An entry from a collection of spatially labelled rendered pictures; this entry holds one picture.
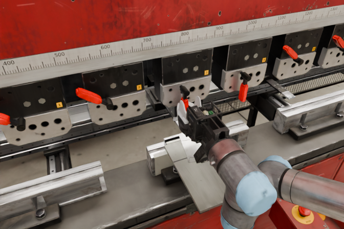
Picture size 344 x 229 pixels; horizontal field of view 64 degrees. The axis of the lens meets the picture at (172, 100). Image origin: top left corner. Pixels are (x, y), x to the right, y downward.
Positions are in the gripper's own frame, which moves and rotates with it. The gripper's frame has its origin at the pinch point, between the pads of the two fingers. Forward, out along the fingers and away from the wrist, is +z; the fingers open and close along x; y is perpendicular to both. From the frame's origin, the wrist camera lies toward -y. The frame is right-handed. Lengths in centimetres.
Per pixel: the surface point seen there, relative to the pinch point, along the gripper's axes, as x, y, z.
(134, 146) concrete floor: -7, -118, 106
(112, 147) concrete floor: 11, -118, 112
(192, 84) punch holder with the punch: -3.6, 5.4, 2.6
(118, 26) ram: 15.5, 25.2, 3.0
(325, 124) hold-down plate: -65, -28, 0
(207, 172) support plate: -3.5, -18.5, -10.0
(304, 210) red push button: -35, -38, -24
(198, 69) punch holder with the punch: -5.4, 9.7, 3.1
